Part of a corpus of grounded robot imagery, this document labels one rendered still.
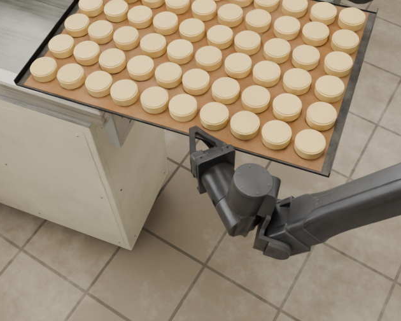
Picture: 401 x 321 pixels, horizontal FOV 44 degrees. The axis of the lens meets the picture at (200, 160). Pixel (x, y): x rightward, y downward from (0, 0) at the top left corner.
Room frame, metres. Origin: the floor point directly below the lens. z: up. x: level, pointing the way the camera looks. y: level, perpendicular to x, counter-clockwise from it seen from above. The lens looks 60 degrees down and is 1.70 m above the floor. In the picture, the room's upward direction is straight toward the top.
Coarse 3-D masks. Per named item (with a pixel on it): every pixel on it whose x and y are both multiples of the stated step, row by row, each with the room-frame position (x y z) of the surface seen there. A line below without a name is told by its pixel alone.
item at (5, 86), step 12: (0, 72) 0.69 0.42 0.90; (12, 72) 0.69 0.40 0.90; (0, 84) 0.67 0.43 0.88; (12, 84) 0.66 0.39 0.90; (12, 96) 0.66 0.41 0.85; (24, 96) 0.65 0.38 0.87; (36, 96) 0.64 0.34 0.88; (48, 96) 0.63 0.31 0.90; (48, 108) 0.63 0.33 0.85; (60, 108) 0.62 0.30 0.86; (72, 108) 0.61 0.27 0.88; (84, 108) 0.60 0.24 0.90; (84, 120) 0.60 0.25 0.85; (96, 120) 0.59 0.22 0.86
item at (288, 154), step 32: (192, 0) 0.81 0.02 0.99; (224, 0) 0.81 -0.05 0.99; (64, 32) 0.73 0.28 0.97; (64, 64) 0.64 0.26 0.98; (96, 64) 0.64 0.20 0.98; (192, 64) 0.63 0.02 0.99; (224, 64) 0.63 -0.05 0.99; (288, 64) 0.62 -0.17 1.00; (320, 64) 0.62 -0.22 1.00; (64, 96) 0.56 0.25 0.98; (192, 96) 0.55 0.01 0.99; (224, 128) 0.48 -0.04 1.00; (288, 160) 0.41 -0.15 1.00; (320, 160) 0.41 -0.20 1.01
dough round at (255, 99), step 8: (248, 88) 0.55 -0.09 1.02; (256, 88) 0.55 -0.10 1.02; (264, 88) 0.55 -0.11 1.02; (248, 96) 0.53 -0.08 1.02; (256, 96) 0.53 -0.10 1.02; (264, 96) 0.53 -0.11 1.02; (248, 104) 0.52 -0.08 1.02; (256, 104) 0.51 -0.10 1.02; (264, 104) 0.51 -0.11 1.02; (256, 112) 0.51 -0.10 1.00
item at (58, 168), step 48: (0, 0) 0.98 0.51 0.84; (0, 48) 0.81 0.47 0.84; (0, 96) 0.67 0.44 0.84; (0, 144) 0.70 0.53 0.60; (48, 144) 0.64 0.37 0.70; (96, 144) 0.59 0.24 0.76; (144, 144) 0.78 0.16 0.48; (0, 192) 0.75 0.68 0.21; (48, 192) 0.67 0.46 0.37; (96, 192) 0.60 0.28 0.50; (144, 192) 0.73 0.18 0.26
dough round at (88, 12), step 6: (84, 0) 0.80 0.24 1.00; (90, 0) 0.80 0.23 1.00; (96, 0) 0.80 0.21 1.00; (84, 6) 0.78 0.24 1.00; (90, 6) 0.78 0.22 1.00; (96, 6) 0.78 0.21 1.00; (102, 6) 0.79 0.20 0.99; (84, 12) 0.77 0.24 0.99; (90, 12) 0.77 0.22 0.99; (96, 12) 0.77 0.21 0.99
